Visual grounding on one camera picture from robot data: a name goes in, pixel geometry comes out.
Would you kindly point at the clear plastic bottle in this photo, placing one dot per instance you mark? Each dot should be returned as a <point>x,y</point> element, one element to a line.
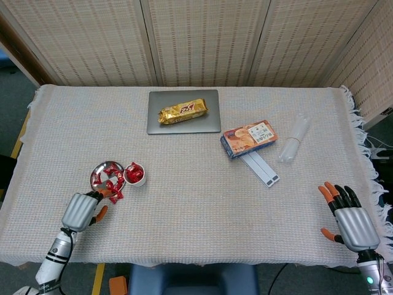
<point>291,144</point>

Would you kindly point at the blue chair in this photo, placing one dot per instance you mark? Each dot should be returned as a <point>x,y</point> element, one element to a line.
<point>193,281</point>

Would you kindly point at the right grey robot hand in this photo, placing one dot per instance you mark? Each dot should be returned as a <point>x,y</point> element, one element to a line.
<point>357,227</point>

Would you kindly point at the brown wooden post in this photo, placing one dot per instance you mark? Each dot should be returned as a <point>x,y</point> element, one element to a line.
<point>24,52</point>

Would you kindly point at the gold biscuit packet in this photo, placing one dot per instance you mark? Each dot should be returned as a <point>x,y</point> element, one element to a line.
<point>182,111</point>

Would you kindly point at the white paper cup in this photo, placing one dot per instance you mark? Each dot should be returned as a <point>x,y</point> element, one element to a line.
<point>141,183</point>

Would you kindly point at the orange block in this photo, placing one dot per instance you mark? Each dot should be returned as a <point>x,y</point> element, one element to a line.
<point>118,285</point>

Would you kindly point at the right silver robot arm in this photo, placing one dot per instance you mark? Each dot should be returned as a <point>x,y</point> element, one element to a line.
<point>370,269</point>

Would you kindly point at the shiny metal bowl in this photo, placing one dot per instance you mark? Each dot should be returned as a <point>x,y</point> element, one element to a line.
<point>99,168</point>

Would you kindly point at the beige woven tablecloth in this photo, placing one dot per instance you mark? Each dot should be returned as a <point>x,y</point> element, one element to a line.
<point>196,215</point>

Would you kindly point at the grey metal tray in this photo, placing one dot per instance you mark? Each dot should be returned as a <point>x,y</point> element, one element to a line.
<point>212,123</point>

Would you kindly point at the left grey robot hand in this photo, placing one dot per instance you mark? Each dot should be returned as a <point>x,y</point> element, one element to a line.
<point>78,212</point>

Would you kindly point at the white folded laptop stand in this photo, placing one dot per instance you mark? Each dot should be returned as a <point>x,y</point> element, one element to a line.
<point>264,172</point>

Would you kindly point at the woven folding screen panel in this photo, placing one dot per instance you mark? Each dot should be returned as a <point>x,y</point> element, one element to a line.
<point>374,77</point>
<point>92,40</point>
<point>307,40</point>
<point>208,40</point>

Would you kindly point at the orange blue cracker box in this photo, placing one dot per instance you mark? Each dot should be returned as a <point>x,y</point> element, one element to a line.
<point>248,138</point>

